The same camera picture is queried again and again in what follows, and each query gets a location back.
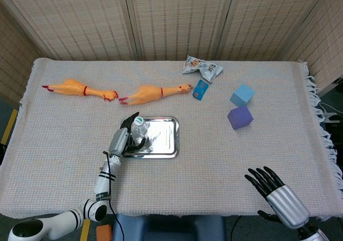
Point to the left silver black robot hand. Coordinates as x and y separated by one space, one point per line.
119 142

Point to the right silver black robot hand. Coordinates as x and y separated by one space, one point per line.
288 206

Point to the clear plastic bottle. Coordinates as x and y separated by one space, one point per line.
139 129

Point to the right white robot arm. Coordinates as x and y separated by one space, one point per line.
313 234

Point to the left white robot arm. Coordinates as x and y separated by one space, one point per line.
104 182

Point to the stainless steel rectangular tray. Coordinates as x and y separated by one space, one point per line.
163 136

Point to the yellow rubber chicken toy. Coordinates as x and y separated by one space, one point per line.
147 92
75 88

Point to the woven beige tablecloth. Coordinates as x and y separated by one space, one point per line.
187 182

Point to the orange block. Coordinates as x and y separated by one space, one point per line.
104 233

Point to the small blue packet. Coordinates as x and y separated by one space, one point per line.
201 90

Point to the white plastic clamp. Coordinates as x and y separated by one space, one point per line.
329 115

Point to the blue padded seat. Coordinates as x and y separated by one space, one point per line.
168 229

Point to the purple foam cube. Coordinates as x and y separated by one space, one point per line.
240 117

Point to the crumpled silver snack bag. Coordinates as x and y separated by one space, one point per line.
206 68

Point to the light blue foam cube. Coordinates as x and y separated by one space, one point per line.
242 95

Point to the woven bamboo folding screen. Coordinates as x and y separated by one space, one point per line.
174 18

